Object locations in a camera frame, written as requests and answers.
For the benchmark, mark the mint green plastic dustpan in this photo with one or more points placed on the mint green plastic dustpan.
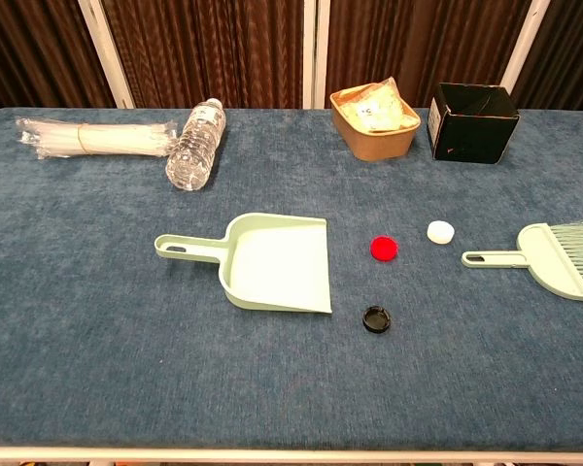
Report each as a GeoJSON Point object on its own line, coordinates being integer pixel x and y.
{"type": "Point", "coordinates": [272, 262]}

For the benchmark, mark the red bottle cap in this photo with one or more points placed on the red bottle cap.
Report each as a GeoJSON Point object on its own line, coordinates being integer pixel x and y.
{"type": "Point", "coordinates": [384, 250]}

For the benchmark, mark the black bottle cap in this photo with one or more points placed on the black bottle cap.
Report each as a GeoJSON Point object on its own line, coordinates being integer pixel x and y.
{"type": "Point", "coordinates": [376, 319]}

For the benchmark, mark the mint green hand brush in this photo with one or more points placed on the mint green hand brush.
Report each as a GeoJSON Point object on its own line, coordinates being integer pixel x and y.
{"type": "Point", "coordinates": [544, 257]}

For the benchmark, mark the brown paper food bowl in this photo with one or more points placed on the brown paper food bowl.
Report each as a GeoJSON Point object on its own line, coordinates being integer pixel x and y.
{"type": "Point", "coordinates": [379, 143]}

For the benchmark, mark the clear plastic water bottle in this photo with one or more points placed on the clear plastic water bottle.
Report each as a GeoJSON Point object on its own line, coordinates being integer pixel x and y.
{"type": "Point", "coordinates": [192, 150]}

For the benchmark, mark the white bottle cap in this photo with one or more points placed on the white bottle cap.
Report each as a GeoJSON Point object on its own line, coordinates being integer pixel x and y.
{"type": "Point", "coordinates": [440, 232]}

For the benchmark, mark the black cardboard box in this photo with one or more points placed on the black cardboard box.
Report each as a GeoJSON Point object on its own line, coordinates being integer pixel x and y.
{"type": "Point", "coordinates": [466, 141]}

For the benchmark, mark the clear bag of white items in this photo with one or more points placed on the clear bag of white items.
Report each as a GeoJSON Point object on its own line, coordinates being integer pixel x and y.
{"type": "Point", "coordinates": [384, 109]}

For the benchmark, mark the brown pleated curtain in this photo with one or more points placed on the brown pleated curtain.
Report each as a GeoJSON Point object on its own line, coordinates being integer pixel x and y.
{"type": "Point", "coordinates": [214, 48]}

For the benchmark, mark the bundle of wrapped white straws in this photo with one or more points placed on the bundle of wrapped white straws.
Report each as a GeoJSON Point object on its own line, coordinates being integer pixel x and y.
{"type": "Point", "coordinates": [102, 138]}

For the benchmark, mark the white upright frame post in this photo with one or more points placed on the white upright frame post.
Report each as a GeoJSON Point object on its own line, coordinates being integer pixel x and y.
{"type": "Point", "coordinates": [316, 48]}

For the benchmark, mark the white table edge rail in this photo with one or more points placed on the white table edge rail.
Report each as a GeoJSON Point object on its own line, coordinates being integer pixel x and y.
{"type": "Point", "coordinates": [291, 457]}

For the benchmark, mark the white slanted frame post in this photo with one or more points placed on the white slanted frame post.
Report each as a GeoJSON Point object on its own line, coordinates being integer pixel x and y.
{"type": "Point", "coordinates": [524, 43]}
{"type": "Point", "coordinates": [106, 53]}

